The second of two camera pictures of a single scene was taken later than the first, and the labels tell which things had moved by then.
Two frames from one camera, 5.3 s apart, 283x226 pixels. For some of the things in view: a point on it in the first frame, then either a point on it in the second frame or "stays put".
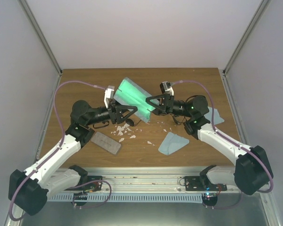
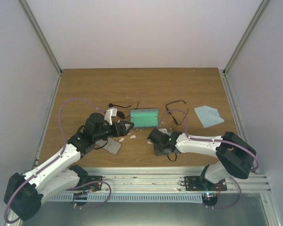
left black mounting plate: (95, 186) stays put
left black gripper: (115, 112) -> (122, 132)
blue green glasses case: (129, 94) -> (144, 117)
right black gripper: (166, 107) -> (157, 152)
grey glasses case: (105, 142) stays put
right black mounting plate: (202, 183) stays put
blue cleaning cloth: (217, 118) stays put
